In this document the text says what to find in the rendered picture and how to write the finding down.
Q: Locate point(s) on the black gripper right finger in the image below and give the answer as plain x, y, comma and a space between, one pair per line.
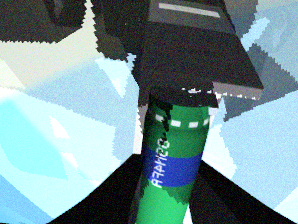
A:
217, 200

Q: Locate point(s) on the dark green cylindrical battery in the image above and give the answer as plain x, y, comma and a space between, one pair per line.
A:
174, 138

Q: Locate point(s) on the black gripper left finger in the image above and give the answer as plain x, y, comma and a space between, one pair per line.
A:
114, 201

